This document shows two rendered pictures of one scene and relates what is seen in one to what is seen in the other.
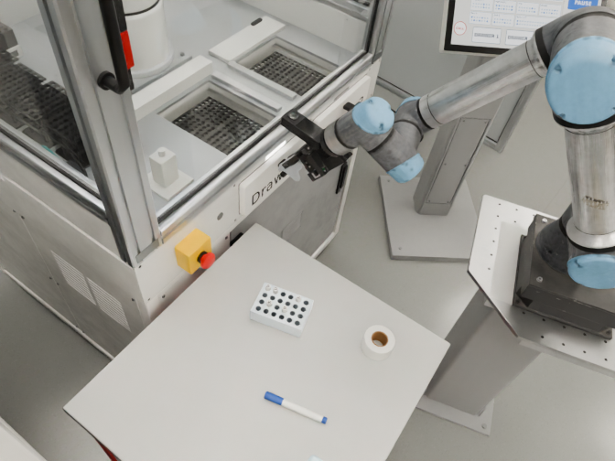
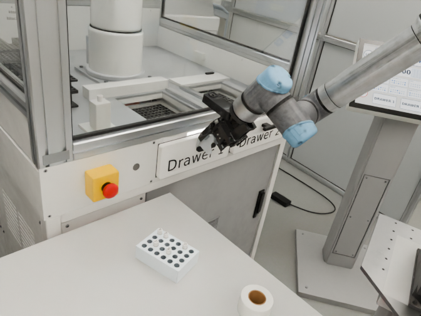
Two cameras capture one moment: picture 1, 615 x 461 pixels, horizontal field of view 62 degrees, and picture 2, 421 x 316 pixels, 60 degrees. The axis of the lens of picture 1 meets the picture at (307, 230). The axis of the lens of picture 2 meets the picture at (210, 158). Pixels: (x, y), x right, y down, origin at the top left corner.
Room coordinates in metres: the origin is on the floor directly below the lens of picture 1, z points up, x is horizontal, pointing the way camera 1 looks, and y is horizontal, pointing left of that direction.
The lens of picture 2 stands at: (-0.01, -0.19, 1.40)
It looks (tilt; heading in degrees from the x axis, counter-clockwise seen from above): 29 degrees down; 14
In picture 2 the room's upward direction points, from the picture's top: 9 degrees clockwise
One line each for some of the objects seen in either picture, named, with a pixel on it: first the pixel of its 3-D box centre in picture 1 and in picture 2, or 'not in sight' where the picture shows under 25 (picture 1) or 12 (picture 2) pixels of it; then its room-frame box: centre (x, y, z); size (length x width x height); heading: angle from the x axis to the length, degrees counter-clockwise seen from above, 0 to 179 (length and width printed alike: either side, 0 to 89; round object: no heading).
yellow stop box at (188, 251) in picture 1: (194, 251); (102, 183); (0.65, 0.24, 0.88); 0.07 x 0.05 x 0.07; 152
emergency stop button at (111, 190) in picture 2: (206, 259); (109, 189); (0.63, 0.21, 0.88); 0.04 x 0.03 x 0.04; 152
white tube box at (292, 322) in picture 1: (282, 309); (166, 254); (0.59, 0.03, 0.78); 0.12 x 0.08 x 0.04; 77
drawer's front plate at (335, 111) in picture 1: (340, 112); (260, 131); (1.23, -0.04, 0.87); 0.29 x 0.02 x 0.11; 152
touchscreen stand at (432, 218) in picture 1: (465, 138); (368, 195); (1.66, -0.58, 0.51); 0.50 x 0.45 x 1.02; 8
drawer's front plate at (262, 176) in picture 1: (276, 169); (196, 150); (0.95, 0.10, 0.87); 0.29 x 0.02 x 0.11; 152
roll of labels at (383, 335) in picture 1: (377, 342); (255, 303); (0.54, -0.20, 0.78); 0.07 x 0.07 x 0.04
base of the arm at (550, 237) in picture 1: (576, 239); not in sight; (0.83, -0.65, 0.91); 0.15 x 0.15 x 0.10
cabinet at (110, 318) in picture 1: (174, 194); (123, 193); (1.22, 0.50, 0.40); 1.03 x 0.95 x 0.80; 152
